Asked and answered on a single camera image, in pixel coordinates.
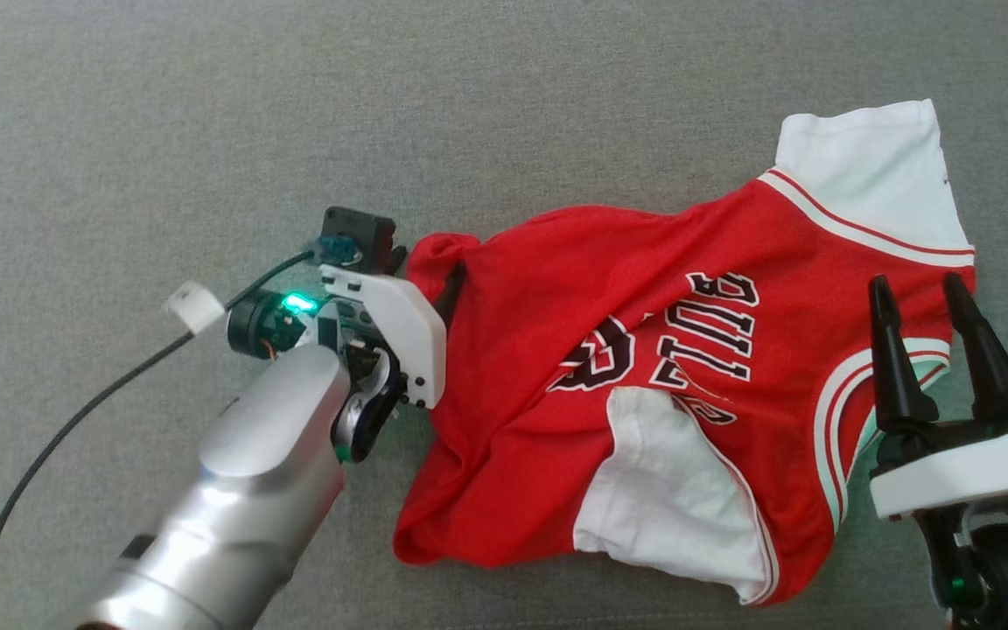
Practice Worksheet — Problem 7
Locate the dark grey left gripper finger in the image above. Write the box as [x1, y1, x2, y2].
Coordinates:
[436, 261, 470, 326]

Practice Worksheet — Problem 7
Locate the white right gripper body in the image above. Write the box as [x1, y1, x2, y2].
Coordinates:
[869, 414, 1008, 523]

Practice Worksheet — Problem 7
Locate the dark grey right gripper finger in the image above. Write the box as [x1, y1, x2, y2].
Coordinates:
[941, 272, 1008, 423]
[867, 275, 940, 431]

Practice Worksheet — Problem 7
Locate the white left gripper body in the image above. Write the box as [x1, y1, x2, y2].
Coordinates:
[318, 265, 449, 410]

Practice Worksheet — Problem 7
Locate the red jersey with white sleeves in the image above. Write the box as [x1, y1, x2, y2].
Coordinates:
[392, 98, 977, 607]

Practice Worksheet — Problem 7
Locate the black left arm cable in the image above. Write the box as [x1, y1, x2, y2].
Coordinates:
[0, 249, 321, 630]

